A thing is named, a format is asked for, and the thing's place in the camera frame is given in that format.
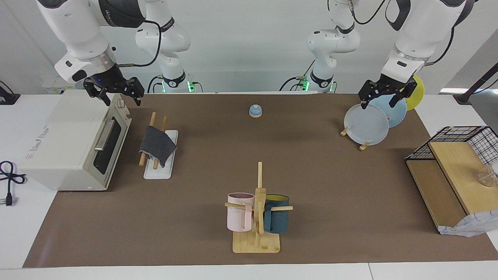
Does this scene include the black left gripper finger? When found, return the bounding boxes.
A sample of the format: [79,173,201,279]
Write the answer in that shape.
[389,80,418,109]
[358,80,381,110]

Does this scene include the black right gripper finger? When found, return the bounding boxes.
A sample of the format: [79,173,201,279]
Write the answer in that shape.
[124,77,145,107]
[84,81,112,107]

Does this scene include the purple and grey towel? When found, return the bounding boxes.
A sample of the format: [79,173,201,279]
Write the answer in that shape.
[139,125,177,163]

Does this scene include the wooden plate rack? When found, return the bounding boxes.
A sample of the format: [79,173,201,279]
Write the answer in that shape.
[340,126,370,151]

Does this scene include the white towel rack wooden bars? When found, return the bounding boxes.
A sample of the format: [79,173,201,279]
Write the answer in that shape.
[139,112,179,180]

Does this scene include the yellow plate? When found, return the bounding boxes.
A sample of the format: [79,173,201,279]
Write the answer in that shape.
[404,75,425,111]

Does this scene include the light blue plate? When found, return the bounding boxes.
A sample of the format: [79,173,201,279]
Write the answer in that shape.
[370,94,407,128]

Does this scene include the translucent white plate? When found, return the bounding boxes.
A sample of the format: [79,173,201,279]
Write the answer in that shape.
[344,103,389,146]

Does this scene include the beige toaster oven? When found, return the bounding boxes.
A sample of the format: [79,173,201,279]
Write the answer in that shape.
[19,89,133,192]

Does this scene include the black stand pole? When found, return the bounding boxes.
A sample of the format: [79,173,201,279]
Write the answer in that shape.
[453,62,498,105]

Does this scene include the wooden shelf box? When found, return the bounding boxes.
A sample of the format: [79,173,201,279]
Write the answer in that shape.
[405,141,498,234]

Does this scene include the clear glass cup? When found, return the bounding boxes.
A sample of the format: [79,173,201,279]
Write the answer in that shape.
[478,163,498,187]

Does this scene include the brown table mat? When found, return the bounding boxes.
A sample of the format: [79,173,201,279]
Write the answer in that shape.
[23,93,498,268]

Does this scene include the wooden mug tree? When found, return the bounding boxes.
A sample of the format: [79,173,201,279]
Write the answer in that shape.
[224,162,293,254]

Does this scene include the marble patterned sheet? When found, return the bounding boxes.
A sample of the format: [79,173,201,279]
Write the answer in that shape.
[439,210,498,238]

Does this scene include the dark teal mug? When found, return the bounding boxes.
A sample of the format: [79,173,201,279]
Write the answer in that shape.
[263,194,290,234]

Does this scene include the pink mug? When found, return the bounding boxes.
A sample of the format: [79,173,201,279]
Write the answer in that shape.
[227,192,255,233]

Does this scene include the black right base cable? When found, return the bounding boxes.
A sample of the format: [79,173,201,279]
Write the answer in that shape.
[147,75,164,94]

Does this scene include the black base cable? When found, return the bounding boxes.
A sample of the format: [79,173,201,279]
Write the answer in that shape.
[147,75,164,94]
[279,58,316,92]

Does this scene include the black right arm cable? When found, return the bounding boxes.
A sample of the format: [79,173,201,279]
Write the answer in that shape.
[117,19,161,68]

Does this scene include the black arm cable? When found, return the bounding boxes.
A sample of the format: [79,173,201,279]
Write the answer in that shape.
[117,19,161,68]
[426,25,456,66]

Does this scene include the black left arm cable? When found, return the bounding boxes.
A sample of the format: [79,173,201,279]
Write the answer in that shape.
[426,25,456,66]

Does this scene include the black left base cable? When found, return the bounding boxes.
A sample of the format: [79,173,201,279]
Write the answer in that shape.
[279,58,316,92]

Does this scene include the black wire basket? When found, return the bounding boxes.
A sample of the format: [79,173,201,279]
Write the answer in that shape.
[405,126,498,166]

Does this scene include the black clamp mount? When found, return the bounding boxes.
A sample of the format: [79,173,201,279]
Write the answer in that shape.
[0,81,21,105]

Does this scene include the black power cord with plug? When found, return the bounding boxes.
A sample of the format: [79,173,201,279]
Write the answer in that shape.
[0,161,27,207]

